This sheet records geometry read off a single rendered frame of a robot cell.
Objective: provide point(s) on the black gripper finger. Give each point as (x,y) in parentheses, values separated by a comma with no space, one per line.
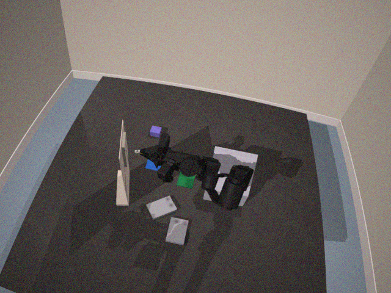
(151,151)
(151,158)

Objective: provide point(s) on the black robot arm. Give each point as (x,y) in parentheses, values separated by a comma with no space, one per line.
(207,170)

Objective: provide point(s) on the small purple cube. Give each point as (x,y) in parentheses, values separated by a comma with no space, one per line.
(155,131)

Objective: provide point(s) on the green square mat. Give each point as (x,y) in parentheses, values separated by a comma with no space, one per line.
(184,181)

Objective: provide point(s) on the blue square mat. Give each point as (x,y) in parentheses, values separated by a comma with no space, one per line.
(150,165)

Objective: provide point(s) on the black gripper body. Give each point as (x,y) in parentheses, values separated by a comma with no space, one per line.
(165,151)

